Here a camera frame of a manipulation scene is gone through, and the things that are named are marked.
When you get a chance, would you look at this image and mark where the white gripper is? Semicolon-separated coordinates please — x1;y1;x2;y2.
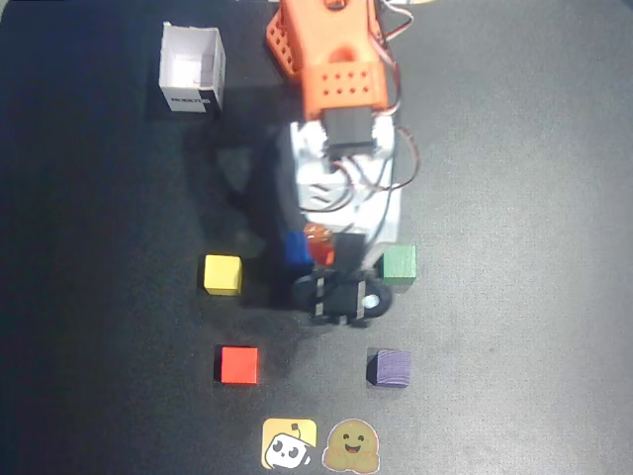
301;196;403;273

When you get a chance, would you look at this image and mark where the blue wooden cube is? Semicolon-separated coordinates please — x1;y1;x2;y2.
284;231;316;271

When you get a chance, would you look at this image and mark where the green wooden cube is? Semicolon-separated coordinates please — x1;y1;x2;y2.
379;243;417;287

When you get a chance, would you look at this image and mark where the yellow wooden cube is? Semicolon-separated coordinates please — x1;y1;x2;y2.
202;253;244;297

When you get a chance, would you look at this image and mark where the purple wooden cube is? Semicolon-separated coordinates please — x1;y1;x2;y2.
366;348;412;388

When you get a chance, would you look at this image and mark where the red wooden cube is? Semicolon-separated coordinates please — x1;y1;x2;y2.
215;345;260;386

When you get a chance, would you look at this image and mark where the black table mat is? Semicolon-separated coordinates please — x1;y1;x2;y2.
0;0;633;475

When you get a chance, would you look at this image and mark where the yellow robot face sticker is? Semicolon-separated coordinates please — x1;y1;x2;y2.
260;418;318;470

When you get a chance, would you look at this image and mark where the smiling hugging face sticker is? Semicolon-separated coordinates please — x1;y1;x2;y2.
320;419;382;471

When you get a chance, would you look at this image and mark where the white open cardboard box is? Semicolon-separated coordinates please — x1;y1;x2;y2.
157;21;227;115

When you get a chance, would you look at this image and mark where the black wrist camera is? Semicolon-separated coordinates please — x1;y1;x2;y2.
291;266;396;331

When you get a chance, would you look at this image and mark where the black camera cable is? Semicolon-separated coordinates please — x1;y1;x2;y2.
360;138;400;268

